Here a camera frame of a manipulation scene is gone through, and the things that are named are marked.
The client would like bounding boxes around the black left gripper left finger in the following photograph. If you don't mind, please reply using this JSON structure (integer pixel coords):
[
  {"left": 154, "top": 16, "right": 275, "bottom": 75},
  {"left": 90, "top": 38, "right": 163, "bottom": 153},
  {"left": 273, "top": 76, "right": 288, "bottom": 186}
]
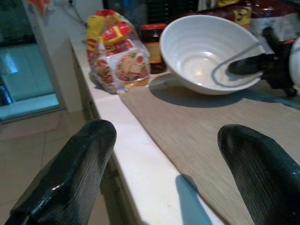
[{"left": 4, "top": 119, "right": 117, "bottom": 225}]

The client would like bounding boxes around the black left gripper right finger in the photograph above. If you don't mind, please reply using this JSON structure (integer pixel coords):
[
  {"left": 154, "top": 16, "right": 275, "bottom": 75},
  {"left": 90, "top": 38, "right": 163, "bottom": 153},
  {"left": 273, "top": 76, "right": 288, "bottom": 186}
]
[{"left": 217, "top": 124, "right": 300, "bottom": 225}]

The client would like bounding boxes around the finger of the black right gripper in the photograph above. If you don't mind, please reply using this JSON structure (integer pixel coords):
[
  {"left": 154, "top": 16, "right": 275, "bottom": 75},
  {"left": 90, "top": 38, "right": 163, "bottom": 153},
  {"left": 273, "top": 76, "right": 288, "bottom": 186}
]
[
  {"left": 262, "top": 26, "right": 284, "bottom": 55},
  {"left": 228, "top": 53, "right": 270, "bottom": 75}
]

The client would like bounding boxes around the white ribbed ceramic bowl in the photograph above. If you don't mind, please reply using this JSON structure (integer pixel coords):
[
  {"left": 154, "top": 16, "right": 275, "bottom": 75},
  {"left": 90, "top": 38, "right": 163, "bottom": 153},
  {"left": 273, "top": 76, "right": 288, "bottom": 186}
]
[{"left": 159, "top": 15, "right": 266, "bottom": 96}]

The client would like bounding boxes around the dark red patterned package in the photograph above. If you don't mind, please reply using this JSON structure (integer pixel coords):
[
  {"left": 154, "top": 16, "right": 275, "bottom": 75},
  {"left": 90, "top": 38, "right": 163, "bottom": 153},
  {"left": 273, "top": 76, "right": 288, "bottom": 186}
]
[{"left": 249, "top": 0, "right": 300, "bottom": 38}]

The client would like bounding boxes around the red yellow patterned snack bag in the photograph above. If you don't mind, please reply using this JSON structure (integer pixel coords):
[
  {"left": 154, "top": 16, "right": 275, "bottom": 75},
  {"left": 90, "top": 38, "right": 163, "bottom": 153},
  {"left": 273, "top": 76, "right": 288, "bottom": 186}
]
[{"left": 198, "top": 0, "right": 253, "bottom": 30}]

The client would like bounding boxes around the white counter cabinet front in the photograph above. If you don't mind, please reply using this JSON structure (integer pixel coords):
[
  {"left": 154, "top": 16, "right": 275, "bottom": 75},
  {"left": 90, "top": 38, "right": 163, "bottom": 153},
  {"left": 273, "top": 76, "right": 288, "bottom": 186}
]
[{"left": 70, "top": 39, "right": 150, "bottom": 225}]

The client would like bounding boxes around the beige woven placemat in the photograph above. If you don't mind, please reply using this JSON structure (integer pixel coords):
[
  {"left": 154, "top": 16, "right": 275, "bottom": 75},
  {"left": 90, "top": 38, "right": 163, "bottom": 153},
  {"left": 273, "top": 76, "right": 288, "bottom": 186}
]
[{"left": 120, "top": 72, "right": 300, "bottom": 225}]

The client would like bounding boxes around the red-lidded sauce jar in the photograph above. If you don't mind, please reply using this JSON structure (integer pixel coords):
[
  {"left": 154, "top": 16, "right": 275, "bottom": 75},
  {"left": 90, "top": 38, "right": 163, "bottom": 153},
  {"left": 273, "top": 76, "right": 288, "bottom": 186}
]
[{"left": 140, "top": 23, "right": 168, "bottom": 75}]

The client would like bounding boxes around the glass sliding door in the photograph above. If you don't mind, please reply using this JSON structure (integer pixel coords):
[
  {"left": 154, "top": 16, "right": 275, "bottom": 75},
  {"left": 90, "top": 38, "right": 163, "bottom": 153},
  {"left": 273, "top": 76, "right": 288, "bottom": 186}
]
[{"left": 0, "top": 0, "right": 64, "bottom": 121}]

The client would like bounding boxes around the yellow red instant noodle pack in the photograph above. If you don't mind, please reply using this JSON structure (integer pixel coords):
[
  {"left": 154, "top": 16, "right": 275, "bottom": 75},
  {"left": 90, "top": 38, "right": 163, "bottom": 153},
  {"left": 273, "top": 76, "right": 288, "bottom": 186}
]
[{"left": 86, "top": 9, "right": 151, "bottom": 95}]

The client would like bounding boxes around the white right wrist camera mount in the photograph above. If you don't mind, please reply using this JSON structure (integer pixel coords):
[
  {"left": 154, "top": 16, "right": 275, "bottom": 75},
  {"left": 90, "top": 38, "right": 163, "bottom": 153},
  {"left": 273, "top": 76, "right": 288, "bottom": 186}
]
[{"left": 288, "top": 40, "right": 300, "bottom": 88}]

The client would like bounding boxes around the blue-grey utensil handle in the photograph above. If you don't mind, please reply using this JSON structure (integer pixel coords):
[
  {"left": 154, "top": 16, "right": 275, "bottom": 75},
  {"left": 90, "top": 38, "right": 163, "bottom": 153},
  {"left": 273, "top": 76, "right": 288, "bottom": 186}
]
[{"left": 175, "top": 174, "right": 213, "bottom": 225}]

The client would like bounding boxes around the thin dark wall cable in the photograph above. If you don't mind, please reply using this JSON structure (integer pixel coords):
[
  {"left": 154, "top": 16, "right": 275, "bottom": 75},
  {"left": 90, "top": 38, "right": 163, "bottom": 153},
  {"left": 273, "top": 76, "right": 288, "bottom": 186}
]
[{"left": 68, "top": 0, "right": 89, "bottom": 26}]

